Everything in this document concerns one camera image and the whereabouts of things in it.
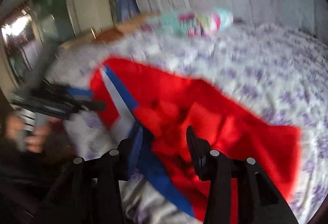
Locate green framed door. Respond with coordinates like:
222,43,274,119
30,0,81,44

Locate person left hand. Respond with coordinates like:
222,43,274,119
5,113,61,154

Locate red track pants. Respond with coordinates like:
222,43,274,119
90,57,301,221

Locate orange brown pillow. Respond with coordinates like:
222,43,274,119
58,11,159,54

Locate window with frame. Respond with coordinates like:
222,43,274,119
1,0,42,84

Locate folded teal pink blanket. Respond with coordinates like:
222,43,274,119
142,8,234,38

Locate purple floral bed sheet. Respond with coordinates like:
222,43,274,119
47,24,327,223

